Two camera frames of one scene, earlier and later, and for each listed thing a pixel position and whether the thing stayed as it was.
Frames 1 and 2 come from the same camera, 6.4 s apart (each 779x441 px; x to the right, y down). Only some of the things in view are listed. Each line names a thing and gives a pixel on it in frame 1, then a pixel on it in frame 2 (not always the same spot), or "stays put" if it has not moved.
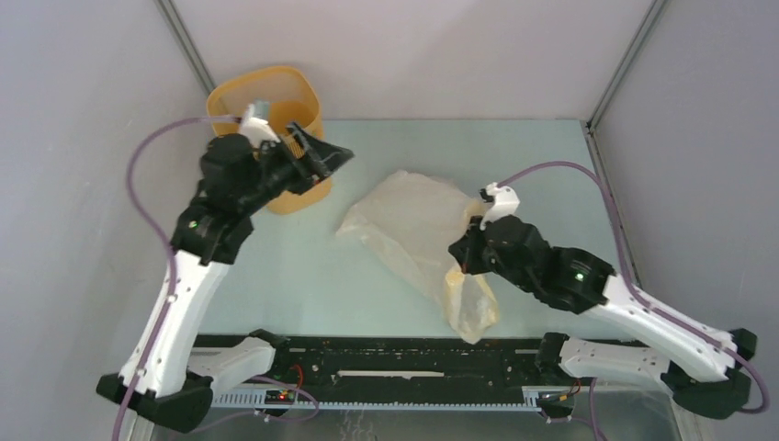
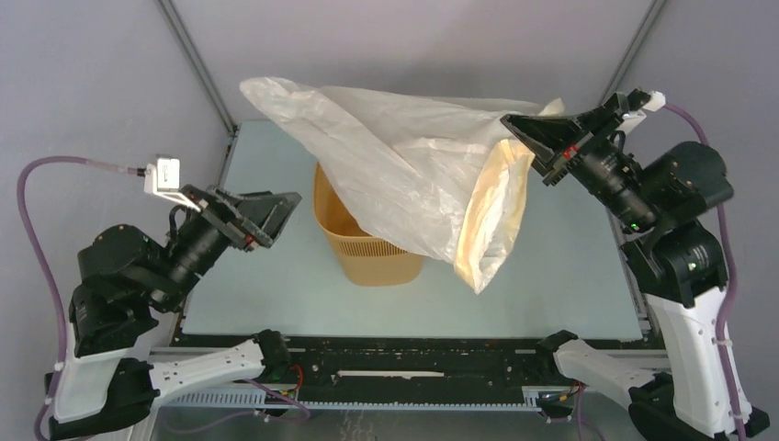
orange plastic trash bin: (292, 97) to (365, 258)
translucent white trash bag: (409, 223) to (438, 176)
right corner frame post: (651, 15) stays put
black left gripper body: (282, 171) to (218, 211)
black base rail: (399, 371) stays put
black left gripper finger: (324, 159) to (267, 212)
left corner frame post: (186, 45) stays put
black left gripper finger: (299, 141) to (225, 196)
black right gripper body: (478, 257) to (567, 156)
